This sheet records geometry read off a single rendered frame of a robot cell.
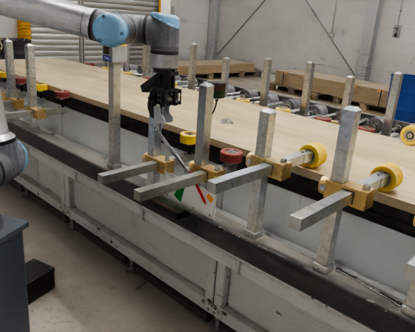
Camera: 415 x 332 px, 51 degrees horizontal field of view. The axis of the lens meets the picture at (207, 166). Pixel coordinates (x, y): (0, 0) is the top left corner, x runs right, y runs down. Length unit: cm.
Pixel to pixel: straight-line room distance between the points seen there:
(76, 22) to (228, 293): 125
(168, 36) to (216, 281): 105
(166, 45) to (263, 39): 938
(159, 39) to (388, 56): 784
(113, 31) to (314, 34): 873
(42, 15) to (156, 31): 33
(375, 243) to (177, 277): 103
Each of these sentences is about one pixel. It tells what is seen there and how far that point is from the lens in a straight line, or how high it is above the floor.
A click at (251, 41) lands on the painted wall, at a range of 1097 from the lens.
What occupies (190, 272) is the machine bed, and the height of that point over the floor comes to 22.
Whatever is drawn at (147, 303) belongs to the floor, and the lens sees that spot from 225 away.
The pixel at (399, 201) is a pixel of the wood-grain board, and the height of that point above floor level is 90.
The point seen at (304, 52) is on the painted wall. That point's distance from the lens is 1002.
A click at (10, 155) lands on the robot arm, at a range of 171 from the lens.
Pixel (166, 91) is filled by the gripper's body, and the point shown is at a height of 111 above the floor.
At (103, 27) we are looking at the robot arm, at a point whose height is 130.
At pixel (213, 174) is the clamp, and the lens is 143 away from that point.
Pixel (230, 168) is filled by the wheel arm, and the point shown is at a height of 85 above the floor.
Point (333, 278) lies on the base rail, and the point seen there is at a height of 70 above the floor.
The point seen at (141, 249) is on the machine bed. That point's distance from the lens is 234.
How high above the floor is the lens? 136
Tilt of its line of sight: 19 degrees down
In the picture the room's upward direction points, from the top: 4 degrees clockwise
